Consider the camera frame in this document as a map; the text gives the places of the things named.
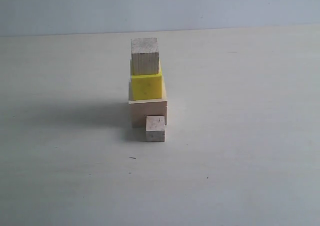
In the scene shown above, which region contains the small wooden cube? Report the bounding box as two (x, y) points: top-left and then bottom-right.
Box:
(145, 115), (166, 142)

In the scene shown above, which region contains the medium wooden cube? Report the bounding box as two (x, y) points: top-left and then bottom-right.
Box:
(131, 38), (159, 75)

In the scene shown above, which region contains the yellow cube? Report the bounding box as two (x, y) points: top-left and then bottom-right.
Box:
(129, 60), (164, 100)

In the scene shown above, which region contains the large pale wooden cube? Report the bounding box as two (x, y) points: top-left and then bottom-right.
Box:
(128, 80), (168, 128)

